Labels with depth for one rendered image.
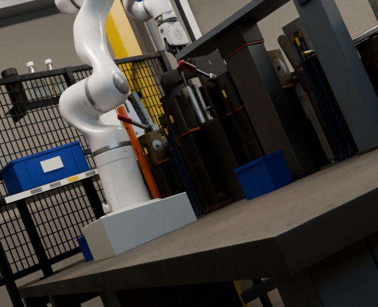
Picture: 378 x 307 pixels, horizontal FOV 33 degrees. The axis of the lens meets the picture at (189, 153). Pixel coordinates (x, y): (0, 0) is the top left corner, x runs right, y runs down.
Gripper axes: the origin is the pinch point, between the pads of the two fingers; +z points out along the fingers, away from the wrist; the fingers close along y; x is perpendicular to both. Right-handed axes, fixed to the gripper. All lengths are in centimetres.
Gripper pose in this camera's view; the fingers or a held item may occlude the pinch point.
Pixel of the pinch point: (182, 59)
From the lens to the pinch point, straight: 244.1
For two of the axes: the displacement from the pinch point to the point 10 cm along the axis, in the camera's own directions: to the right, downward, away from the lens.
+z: 3.7, 9.2, -0.8
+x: -6.6, 3.2, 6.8
